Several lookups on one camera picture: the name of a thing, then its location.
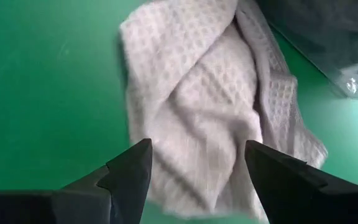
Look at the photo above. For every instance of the clear plastic bin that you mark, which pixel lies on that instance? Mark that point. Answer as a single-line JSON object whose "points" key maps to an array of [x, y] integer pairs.
{"points": [[350, 85]]}

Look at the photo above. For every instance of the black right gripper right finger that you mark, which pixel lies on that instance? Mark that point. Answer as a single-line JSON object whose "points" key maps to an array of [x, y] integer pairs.
{"points": [[291, 193]]}

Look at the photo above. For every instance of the dark grey waffle towel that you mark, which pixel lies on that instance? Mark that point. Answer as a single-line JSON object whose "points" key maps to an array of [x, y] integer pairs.
{"points": [[322, 28]]}

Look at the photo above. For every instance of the light grey waffle towel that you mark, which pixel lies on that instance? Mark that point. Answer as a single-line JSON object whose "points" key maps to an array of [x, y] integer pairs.
{"points": [[204, 109]]}

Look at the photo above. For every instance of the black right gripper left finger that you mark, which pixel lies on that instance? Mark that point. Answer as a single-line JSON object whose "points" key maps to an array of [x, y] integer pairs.
{"points": [[126, 180]]}

